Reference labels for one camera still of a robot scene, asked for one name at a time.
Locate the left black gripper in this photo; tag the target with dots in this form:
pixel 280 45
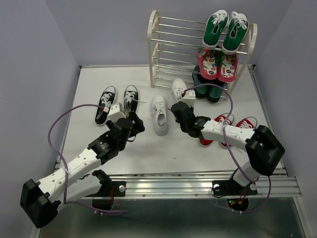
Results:
pixel 137 126

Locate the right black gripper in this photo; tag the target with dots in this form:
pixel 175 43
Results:
pixel 191 108

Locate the white sneaker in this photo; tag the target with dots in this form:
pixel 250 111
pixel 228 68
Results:
pixel 159 115
pixel 177 90

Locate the black canvas sneaker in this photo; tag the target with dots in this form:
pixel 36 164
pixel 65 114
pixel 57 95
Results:
pixel 107 99
pixel 131 99

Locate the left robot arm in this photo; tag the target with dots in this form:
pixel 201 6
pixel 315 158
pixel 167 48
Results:
pixel 42 200

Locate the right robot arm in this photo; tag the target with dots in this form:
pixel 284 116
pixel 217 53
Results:
pixel 262 147

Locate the right dark green shoe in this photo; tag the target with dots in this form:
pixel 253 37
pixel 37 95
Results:
pixel 215 93

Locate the dark green shoe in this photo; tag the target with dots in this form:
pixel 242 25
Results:
pixel 215 93
pixel 201 91

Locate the left dark green shoe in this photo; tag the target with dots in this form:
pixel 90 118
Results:
pixel 201 91

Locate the cream metal shoe shelf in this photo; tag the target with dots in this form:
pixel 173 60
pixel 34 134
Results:
pixel 172 45

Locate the left red canvas sneaker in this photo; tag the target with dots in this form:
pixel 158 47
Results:
pixel 220 119

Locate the red canvas sneaker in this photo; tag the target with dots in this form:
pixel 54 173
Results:
pixel 220 119
pixel 249 122

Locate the left pink patterned slipper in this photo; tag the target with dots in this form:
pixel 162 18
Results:
pixel 208 61

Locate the pink patterned slipper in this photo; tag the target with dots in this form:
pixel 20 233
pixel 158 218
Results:
pixel 227 68
pixel 208 61

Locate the right pink patterned slipper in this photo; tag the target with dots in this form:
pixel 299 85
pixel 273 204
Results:
pixel 227 68

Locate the right red canvas sneaker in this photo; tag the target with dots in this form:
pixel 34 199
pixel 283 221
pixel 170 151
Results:
pixel 249 122

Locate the left green canvas sneaker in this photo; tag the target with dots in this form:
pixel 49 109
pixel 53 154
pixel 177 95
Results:
pixel 214 28

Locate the green canvas sneaker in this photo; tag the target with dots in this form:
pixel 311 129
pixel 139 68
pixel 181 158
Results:
pixel 237 30
pixel 214 28

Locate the right green canvas sneaker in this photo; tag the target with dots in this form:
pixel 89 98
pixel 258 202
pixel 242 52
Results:
pixel 237 30

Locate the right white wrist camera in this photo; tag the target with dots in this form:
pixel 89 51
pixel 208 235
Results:
pixel 189 98

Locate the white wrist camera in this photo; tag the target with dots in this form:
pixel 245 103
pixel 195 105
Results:
pixel 189 98
pixel 116 112

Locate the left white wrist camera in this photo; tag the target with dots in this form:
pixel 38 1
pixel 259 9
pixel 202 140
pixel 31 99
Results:
pixel 116 112

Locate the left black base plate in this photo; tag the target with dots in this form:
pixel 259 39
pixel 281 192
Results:
pixel 113 189

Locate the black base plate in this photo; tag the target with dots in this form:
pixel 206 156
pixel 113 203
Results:
pixel 113 189
pixel 222 188

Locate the aluminium mounting rail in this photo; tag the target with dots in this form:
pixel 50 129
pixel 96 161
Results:
pixel 198 186

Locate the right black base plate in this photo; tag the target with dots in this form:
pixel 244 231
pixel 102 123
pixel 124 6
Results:
pixel 222 188

